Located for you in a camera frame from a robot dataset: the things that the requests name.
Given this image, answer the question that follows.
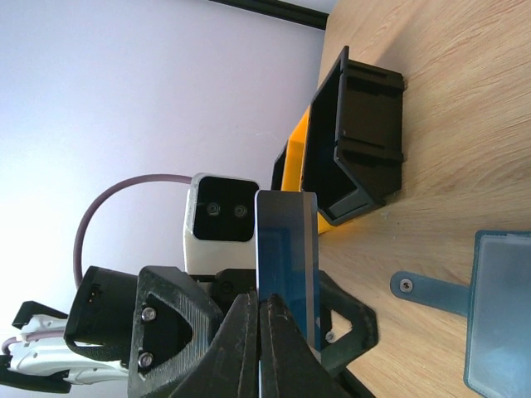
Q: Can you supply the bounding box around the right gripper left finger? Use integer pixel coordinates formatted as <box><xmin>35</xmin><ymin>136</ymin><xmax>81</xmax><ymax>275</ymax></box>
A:
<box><xmin>171</xmin><ymin>291</ymin><xmax>260</xmax><ymax>398</ymax></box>

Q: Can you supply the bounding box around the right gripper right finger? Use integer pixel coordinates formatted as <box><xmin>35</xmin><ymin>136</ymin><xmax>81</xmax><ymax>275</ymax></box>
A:
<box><xmin>259</xmin><ymin>294</ymin><xmax>357</xmax><ymax>397</ymax></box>

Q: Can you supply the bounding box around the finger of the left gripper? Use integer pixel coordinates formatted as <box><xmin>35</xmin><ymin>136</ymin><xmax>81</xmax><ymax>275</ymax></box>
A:
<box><xmin>128</xmin><ymin>266</ymin><xmax>224</xmax><ymax>397</ymax></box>
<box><xmin>319</xmin><ymin>270</ymin><xmax>379</xmax><ymax>376</ymax></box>

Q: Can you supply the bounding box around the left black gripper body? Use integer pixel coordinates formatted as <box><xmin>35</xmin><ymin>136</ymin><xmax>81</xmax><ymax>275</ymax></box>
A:
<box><xmin>61</xmin><ymin>265</ymin><xmax>258</xmax><ymax>366</ymax></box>

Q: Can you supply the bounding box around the blue VIP card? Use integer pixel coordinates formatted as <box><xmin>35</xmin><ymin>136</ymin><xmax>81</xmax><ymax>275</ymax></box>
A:
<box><xmin>253</xmin><ymin>188</ymin><xmax>323</xmax><ymax>362</ymax></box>

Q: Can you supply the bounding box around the teal leather card holder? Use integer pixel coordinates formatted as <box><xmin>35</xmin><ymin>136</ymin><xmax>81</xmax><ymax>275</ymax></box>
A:
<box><xmin>390</xmin><ymin>230</ymin><xmax>530</xmax><ymax>397</ymax></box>

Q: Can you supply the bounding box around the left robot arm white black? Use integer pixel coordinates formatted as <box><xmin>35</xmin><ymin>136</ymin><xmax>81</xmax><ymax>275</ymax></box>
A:
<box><xmin>1</xmin><ymin>266</ymin><xmax>379</xmax><ymax>397</ymax></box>

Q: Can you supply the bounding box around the yellow tray middle compartment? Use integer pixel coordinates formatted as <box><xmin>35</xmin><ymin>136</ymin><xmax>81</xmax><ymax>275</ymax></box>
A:
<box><xmin>280</xmin><ymin>105</ymin><xmax>353</xmax><ymax>235</ymax></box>

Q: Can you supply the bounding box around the black tray right compartment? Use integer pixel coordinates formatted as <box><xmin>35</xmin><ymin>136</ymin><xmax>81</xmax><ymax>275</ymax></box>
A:
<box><xmin>302</xmin><ymin>46</ymin><xmax>405</xmax><ymax>226</ymax></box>

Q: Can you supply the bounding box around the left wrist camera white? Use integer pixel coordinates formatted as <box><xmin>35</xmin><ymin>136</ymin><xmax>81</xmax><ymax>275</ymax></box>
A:
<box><xmin>183</xmin><ymin>173</ymin><xmax>259</xmax><ymax>275</ymax></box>

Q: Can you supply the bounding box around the black aluminium frame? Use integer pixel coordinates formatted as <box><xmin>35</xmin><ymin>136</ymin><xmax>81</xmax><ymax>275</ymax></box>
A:
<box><xmin>212</xmin><ymin>0</ymin><xmax>329</xmax><ymax>31</ymax></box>

